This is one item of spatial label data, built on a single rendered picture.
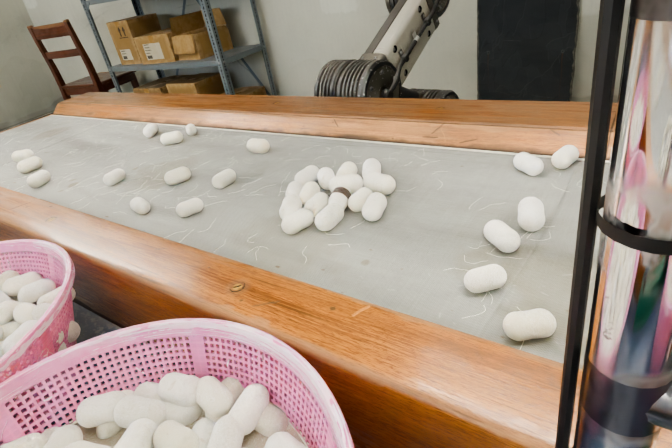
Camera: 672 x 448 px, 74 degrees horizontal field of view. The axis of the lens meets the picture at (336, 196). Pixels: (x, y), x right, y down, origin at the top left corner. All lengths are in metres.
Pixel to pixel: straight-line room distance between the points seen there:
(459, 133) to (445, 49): 1.99
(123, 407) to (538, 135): 0.47
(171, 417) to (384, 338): 0.15
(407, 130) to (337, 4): 2.20
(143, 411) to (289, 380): 0.10
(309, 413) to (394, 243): 0.18
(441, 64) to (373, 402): 2.38
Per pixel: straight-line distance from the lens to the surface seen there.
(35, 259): 0.55
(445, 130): 0.59
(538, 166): 0.49
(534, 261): 0.38
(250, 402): 0.30
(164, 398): 0.34
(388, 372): 0.27
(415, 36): 0.95
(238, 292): 0.35
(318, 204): 0.45
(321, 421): 0.27
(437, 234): 0.41
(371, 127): 0.63
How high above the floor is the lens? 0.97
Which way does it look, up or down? 28 degrees down
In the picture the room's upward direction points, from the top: 11 degrees counter-clockwise
